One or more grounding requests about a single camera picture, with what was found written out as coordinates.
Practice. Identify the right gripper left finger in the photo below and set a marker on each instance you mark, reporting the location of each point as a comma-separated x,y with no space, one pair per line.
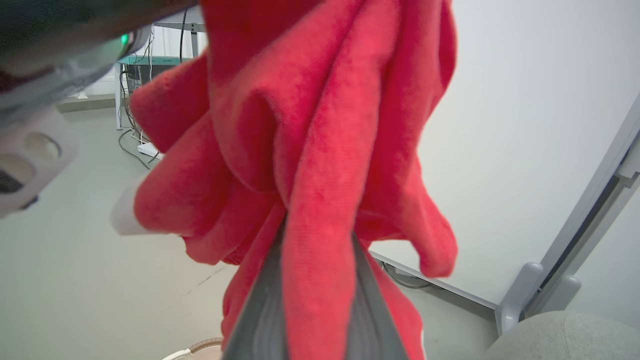
260,330

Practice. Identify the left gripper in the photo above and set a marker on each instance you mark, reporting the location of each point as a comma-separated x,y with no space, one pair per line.
60,80

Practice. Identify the narrow white partition panel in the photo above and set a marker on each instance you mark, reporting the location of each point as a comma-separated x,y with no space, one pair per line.
616,280

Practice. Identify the white metal table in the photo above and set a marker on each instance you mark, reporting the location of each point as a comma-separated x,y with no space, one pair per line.
150,60

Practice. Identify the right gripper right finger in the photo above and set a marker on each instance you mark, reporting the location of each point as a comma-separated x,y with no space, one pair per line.
370,330

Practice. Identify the grey fabric sofa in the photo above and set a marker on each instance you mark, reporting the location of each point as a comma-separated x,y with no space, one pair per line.
565,340

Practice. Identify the wide white partition panel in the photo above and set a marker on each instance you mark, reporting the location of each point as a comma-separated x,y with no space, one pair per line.
525,125

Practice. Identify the grey partition foot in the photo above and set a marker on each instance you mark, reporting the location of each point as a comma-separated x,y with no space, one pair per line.
520,295
565,290

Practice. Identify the red sweatshirt with white print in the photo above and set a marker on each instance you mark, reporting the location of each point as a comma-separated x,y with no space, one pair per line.
320,150

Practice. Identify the cream perforated laundry basket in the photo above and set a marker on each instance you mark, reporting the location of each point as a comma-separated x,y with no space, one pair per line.
200,350

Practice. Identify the white power strip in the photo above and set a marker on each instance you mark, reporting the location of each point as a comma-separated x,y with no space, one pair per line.
149,149

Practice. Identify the black equipment box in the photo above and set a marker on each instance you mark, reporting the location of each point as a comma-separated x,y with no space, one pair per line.
145,77

